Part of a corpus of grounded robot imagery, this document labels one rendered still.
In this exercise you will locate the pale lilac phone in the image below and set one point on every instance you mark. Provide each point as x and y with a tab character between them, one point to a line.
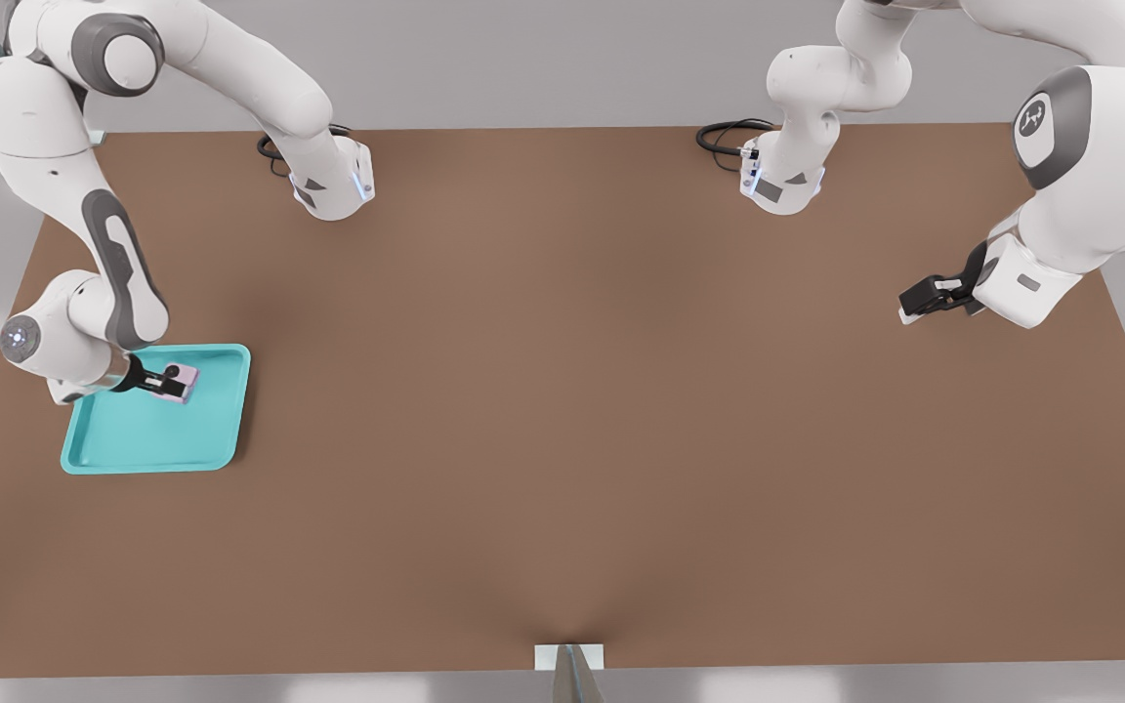
189	377

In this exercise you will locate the pale blue-green tray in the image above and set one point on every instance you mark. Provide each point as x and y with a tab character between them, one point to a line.
157	434

